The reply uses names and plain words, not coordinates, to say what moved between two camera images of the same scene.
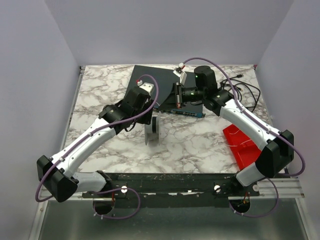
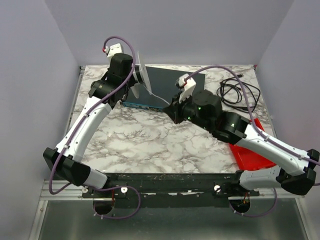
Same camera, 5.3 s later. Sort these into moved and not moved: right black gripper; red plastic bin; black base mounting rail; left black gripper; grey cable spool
Moved: left black gripper; grey cable spool; right black gripper
Not moved: black base mounting rail; red plastic bin
